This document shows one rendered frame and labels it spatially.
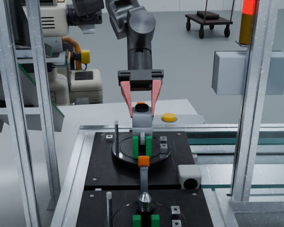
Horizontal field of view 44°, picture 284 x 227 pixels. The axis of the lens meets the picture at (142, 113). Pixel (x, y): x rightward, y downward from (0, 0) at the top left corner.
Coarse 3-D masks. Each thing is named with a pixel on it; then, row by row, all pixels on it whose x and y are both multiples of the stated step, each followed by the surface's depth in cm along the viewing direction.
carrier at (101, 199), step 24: (96, 192) 70; (120, 192) 70; (144, 192) 57; (168, 192) 70; (192, 192) 70; (96, 216) 64; (120, 216) 61; (144, 216) 57; (168, 216) 61; (192, 216) 64
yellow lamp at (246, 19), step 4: (244, 16) 58; (248, 16) 58; (244, 20) 59; (248, 20) 58; (244, 24) 59; (248, 24) 58; (240, 28) 60; (244, 28) 59; (248, 28) 58; (240, 32) 60; (244, 32) 59; (248, 32) 59; (240, 36) 60; (244, 36) 59; (248, 36) 59; (240, 40) 60; (244, 40) 60; (248, 40) 59; (244, 44) 60
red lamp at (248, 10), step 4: (244, 0) 58; (248, 0) 57; (252, 0) 56; (244, 4) 58; (248, 4) 57; (252, 4) 57; (244, 8) 58; (248, 8) 57; (252, 8) 57; (244, 12) 58; (248, 12) 58
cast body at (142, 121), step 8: (136, 104) 79; (144, 104) 79; (136, 112) 77; (144, 112) 77; (136, 120) 77; (144, 120) 77; (136, 128) 77; (144, 128) 77; (144, 136) 76; (144, 144) 76
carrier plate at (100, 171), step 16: (96, 144) 88; (112, 144) 88; (176, 144) 88; (96, 160) 81; (112, 160) 81; (176, 160) 81; (192, 160) 81; (96, 176) 75; (112, 176) 75; (128, 176) 75; (160, 176) 75; (176, 176) 75
